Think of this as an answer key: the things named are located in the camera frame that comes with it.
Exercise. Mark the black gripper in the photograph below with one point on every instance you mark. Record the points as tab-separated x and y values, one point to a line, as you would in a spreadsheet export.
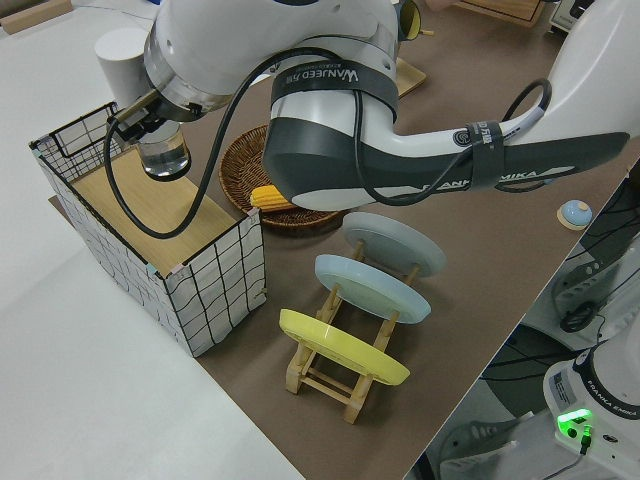
159	114

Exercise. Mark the white bottle with clear base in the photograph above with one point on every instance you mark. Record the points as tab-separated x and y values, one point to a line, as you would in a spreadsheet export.
120	65

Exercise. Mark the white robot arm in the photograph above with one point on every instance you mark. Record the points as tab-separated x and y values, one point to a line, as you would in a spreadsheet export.
325	110

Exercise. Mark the brown wicker basket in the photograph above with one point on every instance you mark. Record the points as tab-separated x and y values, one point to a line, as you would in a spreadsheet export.
240	170

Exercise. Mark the yellow corn cob blunt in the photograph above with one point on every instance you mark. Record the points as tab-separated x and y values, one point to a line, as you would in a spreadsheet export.
267	197

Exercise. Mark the wooden block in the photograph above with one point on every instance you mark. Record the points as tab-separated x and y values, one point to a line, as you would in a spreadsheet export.
30	17

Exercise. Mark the wooden mug stand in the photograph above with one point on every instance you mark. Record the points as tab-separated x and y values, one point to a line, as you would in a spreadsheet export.
407	75

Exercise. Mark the grey plate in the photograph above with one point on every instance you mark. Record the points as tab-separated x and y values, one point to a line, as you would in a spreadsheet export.
390	240

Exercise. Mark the light blue plate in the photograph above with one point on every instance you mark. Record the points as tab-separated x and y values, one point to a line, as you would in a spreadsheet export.
370	290

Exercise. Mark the dark blue mug yellow inside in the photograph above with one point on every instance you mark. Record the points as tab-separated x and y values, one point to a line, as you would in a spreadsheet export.
410	20

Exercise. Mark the yellow plate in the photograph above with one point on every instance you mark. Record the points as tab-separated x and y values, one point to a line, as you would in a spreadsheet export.
340	345

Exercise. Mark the wooden plate rack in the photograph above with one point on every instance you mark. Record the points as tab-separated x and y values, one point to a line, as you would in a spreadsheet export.
357	400

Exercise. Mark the white toaster oven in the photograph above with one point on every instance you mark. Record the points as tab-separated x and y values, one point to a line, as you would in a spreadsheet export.
565	15

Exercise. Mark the blue dome bell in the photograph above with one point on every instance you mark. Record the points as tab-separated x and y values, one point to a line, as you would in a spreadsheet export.
575	212

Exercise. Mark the white power strip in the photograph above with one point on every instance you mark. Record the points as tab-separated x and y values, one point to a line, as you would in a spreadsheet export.
580	280

